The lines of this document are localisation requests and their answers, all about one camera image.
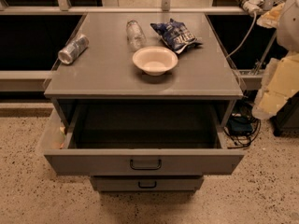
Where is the grey top drawer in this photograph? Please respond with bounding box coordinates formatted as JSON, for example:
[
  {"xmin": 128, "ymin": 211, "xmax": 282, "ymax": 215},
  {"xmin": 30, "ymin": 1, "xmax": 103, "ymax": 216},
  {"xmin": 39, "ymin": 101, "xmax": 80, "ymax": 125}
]
[{"xmin": 44, "ymin": 102, "xmax": 244, "ymax": 176}]

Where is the clear plastic water bottle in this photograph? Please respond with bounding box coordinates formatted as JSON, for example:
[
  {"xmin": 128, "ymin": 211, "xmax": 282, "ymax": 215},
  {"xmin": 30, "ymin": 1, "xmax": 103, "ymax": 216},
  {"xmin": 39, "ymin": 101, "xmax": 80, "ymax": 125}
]
[{"xmin": 126, "ymin": 20, "xmax": 147, "ymax": 51}]

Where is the white paper bowl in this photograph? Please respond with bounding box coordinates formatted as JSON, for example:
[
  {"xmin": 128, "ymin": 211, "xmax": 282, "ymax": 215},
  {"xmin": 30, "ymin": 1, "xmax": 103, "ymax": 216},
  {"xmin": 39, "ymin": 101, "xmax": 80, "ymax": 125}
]
[{"xmin": 133, "ymin": 47, "xmax": 178, "ymax": 76}]

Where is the silver drink can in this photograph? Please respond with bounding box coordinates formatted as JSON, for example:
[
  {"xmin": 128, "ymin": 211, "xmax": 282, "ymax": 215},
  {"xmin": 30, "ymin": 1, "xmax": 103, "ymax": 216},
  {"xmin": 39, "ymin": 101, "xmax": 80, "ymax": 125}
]
[{"xmin": 58, "ymin": 35, "xmax": 89, "ymax": 64}]

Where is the clear plastic bin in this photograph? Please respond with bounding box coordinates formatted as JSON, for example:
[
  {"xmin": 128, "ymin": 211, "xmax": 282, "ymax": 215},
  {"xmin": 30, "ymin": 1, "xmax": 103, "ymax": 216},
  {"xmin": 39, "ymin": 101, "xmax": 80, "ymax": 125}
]
[{"xmin": 36, "ymin": 110, "xmax": 65, "ymax": 156}]

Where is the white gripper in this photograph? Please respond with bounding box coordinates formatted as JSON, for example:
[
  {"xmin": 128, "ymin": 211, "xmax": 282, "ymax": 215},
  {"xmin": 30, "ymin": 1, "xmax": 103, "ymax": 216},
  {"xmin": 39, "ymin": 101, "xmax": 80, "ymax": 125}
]
[{"xmin": 252, "ymin": 51, "xmax": 299, "ymax": 119}]

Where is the blue chip bag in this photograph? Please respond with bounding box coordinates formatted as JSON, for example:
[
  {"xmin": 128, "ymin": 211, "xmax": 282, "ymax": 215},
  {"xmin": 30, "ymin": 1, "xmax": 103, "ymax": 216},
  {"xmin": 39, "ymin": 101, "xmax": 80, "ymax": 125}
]
[{"xmin": 150, "ymin": 19, "xmax": 201, "ymax": 54}]

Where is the white power strip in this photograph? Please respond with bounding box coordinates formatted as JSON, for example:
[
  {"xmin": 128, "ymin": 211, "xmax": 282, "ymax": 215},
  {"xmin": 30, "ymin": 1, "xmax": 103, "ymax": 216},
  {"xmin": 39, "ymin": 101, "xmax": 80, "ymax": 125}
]
[{"xmin": 236, "ymin": 0, "xmax": 263, "ymax": 15}]

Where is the grey power cable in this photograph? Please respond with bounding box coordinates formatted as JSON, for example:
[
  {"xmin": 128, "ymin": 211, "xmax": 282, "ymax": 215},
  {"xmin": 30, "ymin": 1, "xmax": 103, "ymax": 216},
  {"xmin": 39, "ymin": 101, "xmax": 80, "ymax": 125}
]
[{"xmin": 225, "ymin": 11, "xmax": 259, "ymax": 60}]

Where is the grey bottom drawer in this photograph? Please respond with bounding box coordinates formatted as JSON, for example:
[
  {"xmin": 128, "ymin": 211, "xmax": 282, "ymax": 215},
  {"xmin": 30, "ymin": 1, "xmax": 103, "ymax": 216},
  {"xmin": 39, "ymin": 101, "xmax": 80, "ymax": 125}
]
[{"xmin": 91, "ymin": 175, "xmax": 204, "ymax": 192}]

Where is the blue electronic box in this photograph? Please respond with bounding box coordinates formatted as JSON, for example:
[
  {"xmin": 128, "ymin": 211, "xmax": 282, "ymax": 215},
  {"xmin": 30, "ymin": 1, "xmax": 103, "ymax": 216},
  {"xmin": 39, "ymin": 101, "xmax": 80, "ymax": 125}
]
[{"xmin": 227, "ymin": 117, "xmax": 253, "ymax": 136}]

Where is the grey drawer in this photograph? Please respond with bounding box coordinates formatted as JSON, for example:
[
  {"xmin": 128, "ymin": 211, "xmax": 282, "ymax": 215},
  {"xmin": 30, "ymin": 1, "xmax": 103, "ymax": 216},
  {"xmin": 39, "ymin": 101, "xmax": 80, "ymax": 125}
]
[
  {"xmin": 91, "ymin": 175, "xmax": 204, "ymax": 192},
  {"xmin": 44, "ymin": 102, "xmax": 244, "ymax": 176}
]

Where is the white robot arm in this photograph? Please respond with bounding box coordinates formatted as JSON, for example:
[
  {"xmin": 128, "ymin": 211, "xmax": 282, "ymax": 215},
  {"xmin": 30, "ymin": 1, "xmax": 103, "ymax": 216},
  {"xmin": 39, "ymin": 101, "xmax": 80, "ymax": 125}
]
[{"xmin": 252, "ymin": 0, "xmax": 299, "ymax": 119}]

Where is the black cable bundle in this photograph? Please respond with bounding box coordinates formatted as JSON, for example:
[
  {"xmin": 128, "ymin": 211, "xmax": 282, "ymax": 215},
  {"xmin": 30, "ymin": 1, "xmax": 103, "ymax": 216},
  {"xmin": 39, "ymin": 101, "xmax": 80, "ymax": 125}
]
[{"xmin": 223, "ymin": 101, "xmax": 262, "ymax": 150}]

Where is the grey drawer cabinet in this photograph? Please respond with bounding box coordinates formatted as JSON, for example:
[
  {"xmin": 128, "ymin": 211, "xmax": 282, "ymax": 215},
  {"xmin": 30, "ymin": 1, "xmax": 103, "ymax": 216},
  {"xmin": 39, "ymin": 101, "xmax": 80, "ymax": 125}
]
[{"xmin": 43, "ymin": 11, "xmax": 244, "ymax": 194}]

